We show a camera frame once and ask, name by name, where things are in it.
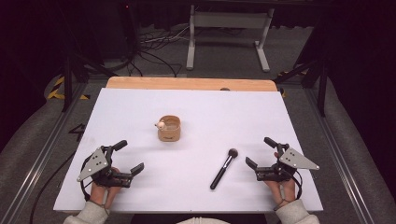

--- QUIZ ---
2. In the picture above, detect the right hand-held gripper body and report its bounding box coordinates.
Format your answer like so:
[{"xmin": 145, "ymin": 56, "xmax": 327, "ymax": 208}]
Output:
[{"xmin": 255, "ymin": 142, "xmax": 321, "ymax": 183}]

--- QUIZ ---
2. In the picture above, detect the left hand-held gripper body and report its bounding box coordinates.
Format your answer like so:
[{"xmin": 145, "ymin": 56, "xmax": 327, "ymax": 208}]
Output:
[{"xmin": 77, "ymin": 145, "xmax": 134, "ymax": 189}]

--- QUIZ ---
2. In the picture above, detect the black makeup brush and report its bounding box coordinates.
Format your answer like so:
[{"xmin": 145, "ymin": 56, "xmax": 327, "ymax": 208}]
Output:
[{"xmin": 209, "ymin": 147, "xmax": 240, "ymax": 191}]

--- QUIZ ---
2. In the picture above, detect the round wooden cup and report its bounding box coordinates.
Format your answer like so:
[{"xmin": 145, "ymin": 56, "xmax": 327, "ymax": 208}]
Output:
[{"xmin": 156, "ymin": 115, "xmax": 182, "ymax": 143}]

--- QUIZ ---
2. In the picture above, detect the person's right hand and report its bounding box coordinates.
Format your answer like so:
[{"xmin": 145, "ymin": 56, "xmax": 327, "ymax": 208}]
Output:
[{"xmin": 264, "ymin": 151, "xmax": 297, "ymax": 211}]

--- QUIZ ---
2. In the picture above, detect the person's left hand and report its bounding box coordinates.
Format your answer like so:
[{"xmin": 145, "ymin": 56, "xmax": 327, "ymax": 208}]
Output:
[{"xmin": 89, "ymin": 167, "xmax": 123, "ymax": 209}]

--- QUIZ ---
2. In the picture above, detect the black tripod stand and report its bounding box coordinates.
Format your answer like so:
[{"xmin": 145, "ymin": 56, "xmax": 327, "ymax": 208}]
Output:
[
  {"xmin": 60, "ymin": 50, "xmax": 120, "ymax": 114},
  {"xmin": 273, "ymin": 55, "xmax": 331, "ymax": 119}
]

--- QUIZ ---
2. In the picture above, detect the person's light clothing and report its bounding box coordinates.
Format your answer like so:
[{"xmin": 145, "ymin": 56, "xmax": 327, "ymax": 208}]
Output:
[{"xmin": 175, "ymin": 217, "xmax": 232, "ymax": 224}]

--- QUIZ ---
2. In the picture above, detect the white table board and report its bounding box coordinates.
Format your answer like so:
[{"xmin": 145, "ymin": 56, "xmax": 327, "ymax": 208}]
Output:
[{"xmin": 52, "ymin": 88, "xmax": 324, "ymax": 215}]

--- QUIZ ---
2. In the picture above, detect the yellow black floor tape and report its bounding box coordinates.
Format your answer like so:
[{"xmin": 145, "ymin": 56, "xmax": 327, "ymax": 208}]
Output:
[{"xmin": 46, "ymin": 76, "xmax": 92, "ymax": 102}]

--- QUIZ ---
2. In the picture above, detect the wooden table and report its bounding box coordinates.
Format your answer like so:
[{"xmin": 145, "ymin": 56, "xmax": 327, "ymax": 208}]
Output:
[{"xmin": 106, "ymin": 76, "xmax": 278, "ymax": 92}]

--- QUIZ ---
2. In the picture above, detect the grey metal stand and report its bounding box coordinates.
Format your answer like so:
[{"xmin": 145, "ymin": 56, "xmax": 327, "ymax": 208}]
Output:
[{"xmin": 185, "ymin": 4, "xmax": 276, "ymax": 74}]

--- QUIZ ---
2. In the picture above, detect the right hand-held gripper black cable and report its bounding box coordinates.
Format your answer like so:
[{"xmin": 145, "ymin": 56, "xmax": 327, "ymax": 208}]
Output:
[{"xmin": 290, "ymin": 169, "xmax": 304, "ymax": 201}]

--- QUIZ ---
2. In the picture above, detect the hand-held gripper black cable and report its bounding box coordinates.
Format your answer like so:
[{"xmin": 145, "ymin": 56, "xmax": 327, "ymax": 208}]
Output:
[
  {"xmin": 290, "ymin": 169, "xmax": 304, "ymax": 201},
  {"xmin": 79, "ymin": 155, "xmax": 95, "ymax": 201}
]

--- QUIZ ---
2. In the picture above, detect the left hand-held gripper black cable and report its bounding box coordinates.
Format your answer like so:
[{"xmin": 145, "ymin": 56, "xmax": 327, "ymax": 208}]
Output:
[{"xmin": 79, "ymin": 155, "xmax": 95, "ymax": 201}]

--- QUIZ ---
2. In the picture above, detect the black floor cable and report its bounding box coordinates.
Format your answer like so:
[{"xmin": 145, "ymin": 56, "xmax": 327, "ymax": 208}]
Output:
[{"xmin": 29, "ymin": 149, "xmax": 78, "ymax": 224}]

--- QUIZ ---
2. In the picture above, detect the aluminium floor rail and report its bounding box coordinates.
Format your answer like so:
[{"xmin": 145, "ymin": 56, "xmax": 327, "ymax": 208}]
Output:
[
  {"xmin": 304, "ymin": 87, "xmax": 396, "ymax": 224},
  {"xmin": 0, "ymin": 81, "xmax": 89, "ymax": 224}
]

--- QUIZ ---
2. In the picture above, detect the bundle of floor cables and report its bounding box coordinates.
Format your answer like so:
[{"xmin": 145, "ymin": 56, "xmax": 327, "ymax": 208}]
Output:
[{"xmin": 127, "ymin": 23, "xmax": 191, "ymax": 78}]

